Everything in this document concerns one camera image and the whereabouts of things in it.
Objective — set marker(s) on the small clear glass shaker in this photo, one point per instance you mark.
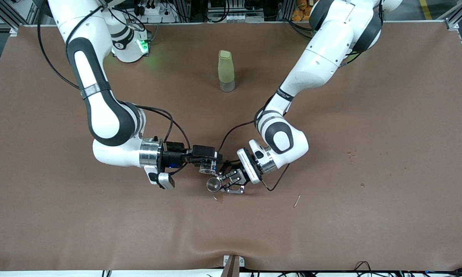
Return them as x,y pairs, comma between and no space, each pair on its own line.
207,167

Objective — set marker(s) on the steel jigger measuring cup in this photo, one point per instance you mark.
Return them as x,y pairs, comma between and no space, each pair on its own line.
213,184

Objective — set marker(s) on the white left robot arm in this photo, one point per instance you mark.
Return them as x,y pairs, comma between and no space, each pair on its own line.
323,57

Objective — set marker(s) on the aluminium frame profile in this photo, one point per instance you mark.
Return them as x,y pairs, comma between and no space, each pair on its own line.
13,30
452,24

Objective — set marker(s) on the metal clamp bracket with post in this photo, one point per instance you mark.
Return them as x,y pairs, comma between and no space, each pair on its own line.
232,265

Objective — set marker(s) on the green bottle with clear base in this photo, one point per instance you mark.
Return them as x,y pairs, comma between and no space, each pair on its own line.
226,69

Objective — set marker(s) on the white power strip with plugs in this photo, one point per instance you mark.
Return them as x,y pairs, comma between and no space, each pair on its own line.
158,13

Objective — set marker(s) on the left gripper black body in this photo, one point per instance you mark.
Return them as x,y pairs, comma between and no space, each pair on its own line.
236,177

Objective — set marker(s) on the pile of orange buns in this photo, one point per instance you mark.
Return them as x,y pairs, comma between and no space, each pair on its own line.
301,13

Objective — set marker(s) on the small white stick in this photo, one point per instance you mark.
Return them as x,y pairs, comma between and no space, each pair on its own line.
297,201

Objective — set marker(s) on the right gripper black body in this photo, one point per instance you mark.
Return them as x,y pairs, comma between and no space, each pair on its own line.
173,158

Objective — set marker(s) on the brown table mat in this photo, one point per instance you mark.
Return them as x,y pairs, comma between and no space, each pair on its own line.
369,192

